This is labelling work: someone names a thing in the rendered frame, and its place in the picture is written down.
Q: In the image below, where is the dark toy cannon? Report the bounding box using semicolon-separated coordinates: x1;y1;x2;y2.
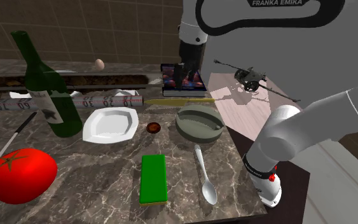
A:
213;59;302;104

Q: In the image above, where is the white ladle with black handle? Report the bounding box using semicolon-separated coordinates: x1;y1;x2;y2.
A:
0;111;38;188

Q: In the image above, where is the yellow knife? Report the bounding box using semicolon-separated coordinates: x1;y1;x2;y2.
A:
143;97;216;107

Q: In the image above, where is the white plate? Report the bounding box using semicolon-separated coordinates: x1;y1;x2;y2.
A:
82;106;140;145

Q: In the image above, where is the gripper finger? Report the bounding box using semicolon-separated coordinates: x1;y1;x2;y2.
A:
186;62;201;83
173;62;186;88

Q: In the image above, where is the white measuring roll with numbers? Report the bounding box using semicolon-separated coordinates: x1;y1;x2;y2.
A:
0;94;145;112

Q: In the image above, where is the green wine bottle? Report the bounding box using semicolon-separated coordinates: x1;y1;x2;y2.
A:
10;30;84;139

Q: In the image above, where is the silver spoon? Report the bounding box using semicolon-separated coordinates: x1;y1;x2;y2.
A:
193;144;219;206

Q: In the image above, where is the red tomato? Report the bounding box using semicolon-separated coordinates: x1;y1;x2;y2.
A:
0;148;59;206

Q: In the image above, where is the grey-green bowl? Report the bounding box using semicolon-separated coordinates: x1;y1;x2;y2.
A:
175;104;226;144

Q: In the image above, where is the small brown round dish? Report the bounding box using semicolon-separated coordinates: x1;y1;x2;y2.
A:
146;122;162;135

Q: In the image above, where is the dark colourful book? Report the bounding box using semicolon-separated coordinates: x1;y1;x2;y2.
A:
160;63;209;98

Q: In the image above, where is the green sponge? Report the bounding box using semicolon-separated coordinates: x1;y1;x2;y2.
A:
139;154;169;207

